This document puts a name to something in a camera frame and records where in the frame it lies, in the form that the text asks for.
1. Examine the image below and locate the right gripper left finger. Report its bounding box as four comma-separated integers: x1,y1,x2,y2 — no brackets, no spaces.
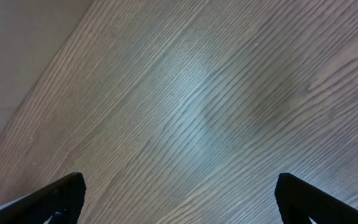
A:
0,172,86,224

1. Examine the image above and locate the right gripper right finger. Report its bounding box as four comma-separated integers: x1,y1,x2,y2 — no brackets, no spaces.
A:
274,173,358,224

